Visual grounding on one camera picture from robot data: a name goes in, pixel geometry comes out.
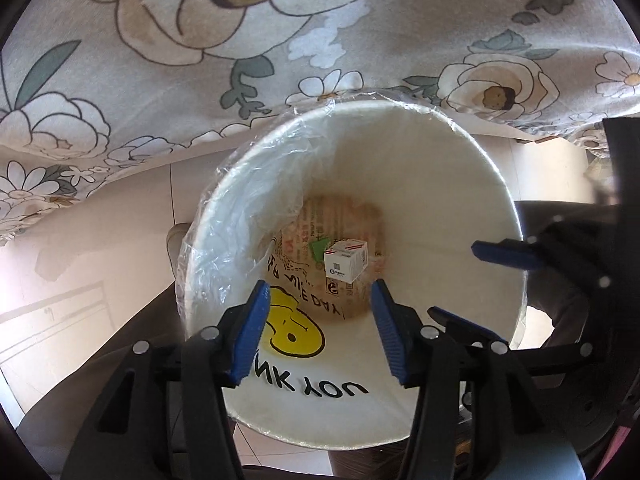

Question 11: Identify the small white cardboard box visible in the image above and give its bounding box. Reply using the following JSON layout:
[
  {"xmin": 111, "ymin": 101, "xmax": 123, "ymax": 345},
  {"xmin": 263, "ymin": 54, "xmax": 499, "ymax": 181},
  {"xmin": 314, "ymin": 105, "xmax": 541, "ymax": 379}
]
[{"xmin": 323, "ymin": 240, "xmax": 369, "ymax": 284}]

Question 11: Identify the floral bed sheet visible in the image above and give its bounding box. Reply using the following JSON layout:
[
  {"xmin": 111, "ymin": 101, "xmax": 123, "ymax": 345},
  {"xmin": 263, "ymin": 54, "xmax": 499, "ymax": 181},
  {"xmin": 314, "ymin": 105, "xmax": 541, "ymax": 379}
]
[{"xmin": 1, "ymin": 0, "xmax": 639, "ymax": 240}]

